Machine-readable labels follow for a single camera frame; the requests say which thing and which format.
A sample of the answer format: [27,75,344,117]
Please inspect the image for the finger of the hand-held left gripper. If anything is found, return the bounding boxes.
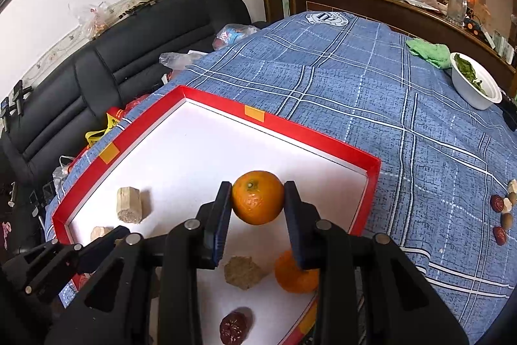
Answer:
[24,226,131,302]
[2,242,81,282]

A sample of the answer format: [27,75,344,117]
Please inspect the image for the white bowl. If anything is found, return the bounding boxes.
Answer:
[449,52,502,110]

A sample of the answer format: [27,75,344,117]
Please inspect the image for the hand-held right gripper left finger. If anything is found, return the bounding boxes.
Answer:
[44,180,234,345]

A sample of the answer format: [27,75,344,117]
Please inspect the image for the yellow and red bag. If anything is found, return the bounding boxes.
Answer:
[85,106,134,147]

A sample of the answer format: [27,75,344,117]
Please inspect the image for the orange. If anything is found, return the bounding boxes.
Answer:
[275,249,321,294]
[231,170,285,225]

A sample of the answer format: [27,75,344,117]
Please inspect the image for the clear glass pitcher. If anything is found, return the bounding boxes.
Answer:
[446,0,468,26]

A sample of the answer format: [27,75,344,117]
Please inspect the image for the colourful snack bag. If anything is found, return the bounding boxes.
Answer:
[213,24,261,50]

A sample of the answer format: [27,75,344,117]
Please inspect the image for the red box with white inside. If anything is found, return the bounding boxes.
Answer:
[52,85,382,345]

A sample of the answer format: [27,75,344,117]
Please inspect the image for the black leather sofa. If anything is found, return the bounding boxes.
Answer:
[0,0,267,249]

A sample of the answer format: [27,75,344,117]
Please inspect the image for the beige cake block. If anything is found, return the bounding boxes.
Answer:
[116,187,143,224]

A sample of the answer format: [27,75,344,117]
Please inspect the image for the green leafy vegetables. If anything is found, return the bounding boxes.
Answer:
[454,53,487,95]

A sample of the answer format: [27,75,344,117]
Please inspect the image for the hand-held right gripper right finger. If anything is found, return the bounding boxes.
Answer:
[284,180,470,345]

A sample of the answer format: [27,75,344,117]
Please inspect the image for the white carton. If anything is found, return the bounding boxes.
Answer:
[491,30,515,63]

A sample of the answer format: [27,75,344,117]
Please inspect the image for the green cloth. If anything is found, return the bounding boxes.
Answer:
[405,38,452,69]

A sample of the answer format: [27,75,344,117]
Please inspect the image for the clear plastic wrapper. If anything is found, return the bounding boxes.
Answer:
[159,51,206,70]

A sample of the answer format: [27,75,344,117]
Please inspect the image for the clear plastic bag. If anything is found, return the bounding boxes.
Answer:
[70,1,118,34]

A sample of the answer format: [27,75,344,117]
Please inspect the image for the brown crumbly cake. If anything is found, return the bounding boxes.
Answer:
[224,256,263,291]

